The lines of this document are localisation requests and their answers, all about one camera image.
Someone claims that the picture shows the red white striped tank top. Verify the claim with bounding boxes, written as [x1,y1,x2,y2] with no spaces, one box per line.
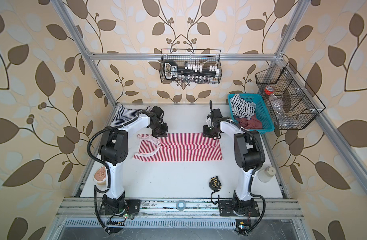
[132,133,223,162]

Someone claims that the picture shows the blue white striped tank top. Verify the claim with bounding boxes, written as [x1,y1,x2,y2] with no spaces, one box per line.
[110,105,151,127]

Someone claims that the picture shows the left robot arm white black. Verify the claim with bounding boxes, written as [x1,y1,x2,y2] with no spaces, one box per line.
[87,106,168,215]

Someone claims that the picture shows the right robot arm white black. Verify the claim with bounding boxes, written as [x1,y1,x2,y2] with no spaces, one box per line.
[203,101,266,217]

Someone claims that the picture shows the black white striped tank top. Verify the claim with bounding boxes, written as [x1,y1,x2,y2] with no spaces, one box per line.
[230,94,256,120]

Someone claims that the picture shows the maroon tank top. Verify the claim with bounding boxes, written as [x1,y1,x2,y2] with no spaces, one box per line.
[233,115,263,130]

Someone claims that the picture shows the teal plastic basket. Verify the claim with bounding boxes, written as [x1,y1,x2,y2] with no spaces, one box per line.
[239,94,275,135]

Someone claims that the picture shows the black white tool rack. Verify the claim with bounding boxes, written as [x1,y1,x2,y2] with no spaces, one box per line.
[160,60,222,82]

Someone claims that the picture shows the red cap plastic bottle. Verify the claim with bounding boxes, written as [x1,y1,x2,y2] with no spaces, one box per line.
[264,86,284,111]

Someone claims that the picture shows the black wire basket back wall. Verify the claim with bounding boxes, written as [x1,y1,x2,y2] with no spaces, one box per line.
[159,48,223,85]

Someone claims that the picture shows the black wire basket wall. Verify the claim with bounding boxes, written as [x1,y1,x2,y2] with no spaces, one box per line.
[159,48,223,85]
[255,63,326,130]

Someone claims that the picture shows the small tape roll on rail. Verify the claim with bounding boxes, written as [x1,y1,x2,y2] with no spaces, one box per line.
[176,200,186,212]

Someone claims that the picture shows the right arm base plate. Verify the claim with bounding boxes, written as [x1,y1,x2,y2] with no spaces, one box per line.
[218,199,260,217]

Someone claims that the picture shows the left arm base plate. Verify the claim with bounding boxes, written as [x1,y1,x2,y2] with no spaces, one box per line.
[99,198,141,216]

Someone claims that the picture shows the black wire basket right wall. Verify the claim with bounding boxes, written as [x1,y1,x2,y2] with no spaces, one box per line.
[255,63,326,130]

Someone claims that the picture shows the aluminium front rail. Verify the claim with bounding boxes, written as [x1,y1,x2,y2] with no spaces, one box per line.
[56,198,304,220]

